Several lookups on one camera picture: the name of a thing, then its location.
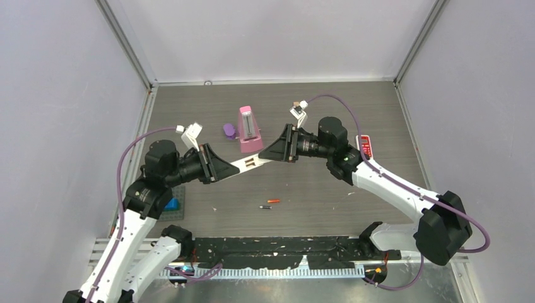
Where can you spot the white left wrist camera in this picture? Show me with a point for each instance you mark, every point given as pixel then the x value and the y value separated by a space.
pixel 190 134

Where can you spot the pink metronome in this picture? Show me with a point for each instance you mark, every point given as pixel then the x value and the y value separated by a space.
pixel 249 133

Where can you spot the grey building baseplate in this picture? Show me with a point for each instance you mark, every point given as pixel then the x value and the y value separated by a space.
pixel 179 193

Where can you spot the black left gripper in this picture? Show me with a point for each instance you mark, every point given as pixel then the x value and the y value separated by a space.
pixel 212 170

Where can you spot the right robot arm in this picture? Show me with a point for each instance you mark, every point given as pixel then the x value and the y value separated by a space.
pixel 439 226

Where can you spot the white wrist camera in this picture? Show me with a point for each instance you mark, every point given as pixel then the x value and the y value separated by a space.
pixel 190 134
pixel 298 112

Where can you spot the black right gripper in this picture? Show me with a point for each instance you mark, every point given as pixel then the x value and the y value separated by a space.
pixel 286 148

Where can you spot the blue brick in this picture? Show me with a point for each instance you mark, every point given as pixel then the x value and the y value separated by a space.
pixel 172 205

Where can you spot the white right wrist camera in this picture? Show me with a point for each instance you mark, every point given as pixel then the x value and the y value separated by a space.
pixel 298 112

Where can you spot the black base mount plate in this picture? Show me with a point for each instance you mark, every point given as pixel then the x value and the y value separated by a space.
pixel 280 253

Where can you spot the purple round object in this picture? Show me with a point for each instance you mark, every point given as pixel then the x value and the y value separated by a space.
pixel 230 131

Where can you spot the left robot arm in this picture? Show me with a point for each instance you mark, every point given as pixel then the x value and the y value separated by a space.
pixel 116 278

